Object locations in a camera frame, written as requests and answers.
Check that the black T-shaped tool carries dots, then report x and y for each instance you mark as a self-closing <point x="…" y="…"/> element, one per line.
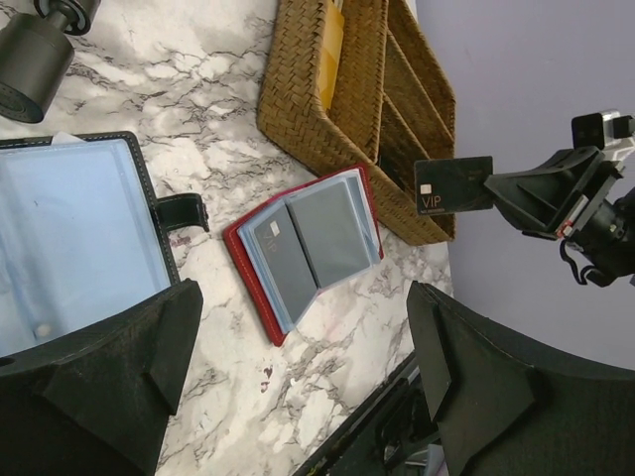
<point x="36" y="53"/>

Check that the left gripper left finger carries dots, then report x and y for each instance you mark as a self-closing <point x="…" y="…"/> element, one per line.
<point x="97" y="401"/>

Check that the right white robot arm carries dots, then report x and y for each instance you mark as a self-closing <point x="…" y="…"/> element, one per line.
<point x="602" y="266"/>

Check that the tan card in tray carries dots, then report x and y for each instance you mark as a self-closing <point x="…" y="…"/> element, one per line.
<point x="330" y="52"/>

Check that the woven bamboo organizer tray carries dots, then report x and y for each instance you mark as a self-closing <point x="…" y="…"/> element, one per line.
<point x="392" y="105"/>

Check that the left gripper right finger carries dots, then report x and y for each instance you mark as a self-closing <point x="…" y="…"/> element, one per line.
<point x="507" y="404"/>

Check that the black leather card holder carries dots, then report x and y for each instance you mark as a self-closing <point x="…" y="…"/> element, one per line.
<point x="83" y="234"/>

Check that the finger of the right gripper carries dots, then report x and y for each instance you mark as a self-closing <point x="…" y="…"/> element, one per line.
<point x="538" y="202"/>

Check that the red leather card holder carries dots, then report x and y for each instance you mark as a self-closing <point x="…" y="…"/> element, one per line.
<point x="336" y="223"/>

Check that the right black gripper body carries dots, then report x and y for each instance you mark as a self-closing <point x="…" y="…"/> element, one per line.
<point x="593" y="221"/>

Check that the dark credit card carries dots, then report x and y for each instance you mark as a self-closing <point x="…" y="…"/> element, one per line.
<point x="452" y="186"/>
<point x="287" y="273"/>

